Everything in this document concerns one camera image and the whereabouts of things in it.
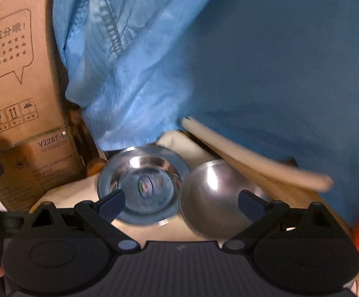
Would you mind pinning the round steel bowl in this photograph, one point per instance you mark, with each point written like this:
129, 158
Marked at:
216, 198

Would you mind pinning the brown cardboard box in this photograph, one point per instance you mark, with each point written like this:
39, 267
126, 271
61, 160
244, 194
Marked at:
15, 99

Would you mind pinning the wooden tray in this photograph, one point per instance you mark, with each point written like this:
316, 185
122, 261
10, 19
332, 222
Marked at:
278, 188

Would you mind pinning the blue jacket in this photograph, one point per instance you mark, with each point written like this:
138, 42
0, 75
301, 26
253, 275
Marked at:
229, 52

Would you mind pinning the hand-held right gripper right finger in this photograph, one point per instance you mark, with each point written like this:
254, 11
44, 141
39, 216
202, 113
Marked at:
250, 204

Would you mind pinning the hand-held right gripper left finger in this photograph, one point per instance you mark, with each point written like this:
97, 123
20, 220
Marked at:
113, 203

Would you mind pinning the white paper table cover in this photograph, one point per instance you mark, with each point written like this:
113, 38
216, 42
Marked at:
64, 193

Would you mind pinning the wide-rimmed steel bowl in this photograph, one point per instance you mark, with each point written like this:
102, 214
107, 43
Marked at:
142, 173

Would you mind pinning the cream white strip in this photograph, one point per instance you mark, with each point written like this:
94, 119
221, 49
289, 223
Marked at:
260, 164

